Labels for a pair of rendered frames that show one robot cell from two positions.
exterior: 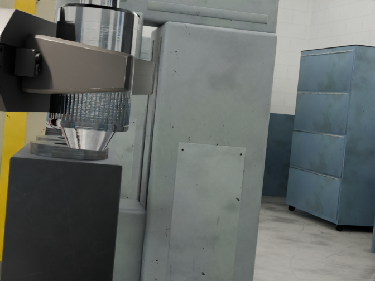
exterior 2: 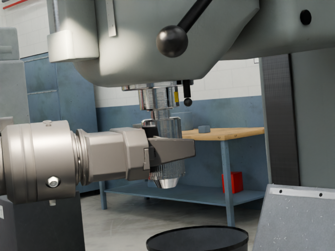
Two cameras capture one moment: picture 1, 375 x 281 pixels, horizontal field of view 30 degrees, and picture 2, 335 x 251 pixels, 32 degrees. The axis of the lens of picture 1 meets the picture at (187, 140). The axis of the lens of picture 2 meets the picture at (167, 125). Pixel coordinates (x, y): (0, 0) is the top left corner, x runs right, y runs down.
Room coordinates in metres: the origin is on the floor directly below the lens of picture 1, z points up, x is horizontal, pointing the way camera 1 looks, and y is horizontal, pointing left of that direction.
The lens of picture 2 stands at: (-0.22, 0.35, 1.30)
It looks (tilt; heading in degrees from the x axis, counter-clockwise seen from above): 3 degrees down; 335
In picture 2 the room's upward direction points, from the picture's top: 5 degrees counter-clockwise
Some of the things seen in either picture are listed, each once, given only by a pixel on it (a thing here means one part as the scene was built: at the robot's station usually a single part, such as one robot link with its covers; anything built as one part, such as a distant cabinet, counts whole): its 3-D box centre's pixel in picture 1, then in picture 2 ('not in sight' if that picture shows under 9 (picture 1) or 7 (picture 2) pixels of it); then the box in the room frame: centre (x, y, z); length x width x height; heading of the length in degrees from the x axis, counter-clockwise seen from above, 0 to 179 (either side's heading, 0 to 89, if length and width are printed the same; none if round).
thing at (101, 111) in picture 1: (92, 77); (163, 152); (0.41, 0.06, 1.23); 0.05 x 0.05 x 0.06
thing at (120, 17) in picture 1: (98, 18); (161, 122); (0.41, 0.06, 1.26); 0.05 x 0.05 x 0.01
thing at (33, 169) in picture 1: (63, 222); (29, 237); (0.85, 0.14, 1.06); 0.22 x 0.12 x 0.20; 8
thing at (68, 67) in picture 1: (74, 67); (169, 150); (0.38, 0.06, 1.23); 0.06 x 0.02 x 0.03; 80
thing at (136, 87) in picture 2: not in sight; (157, 84); (0.41, 0.06, 1.31); 0.09 x 0.09 x 0.01
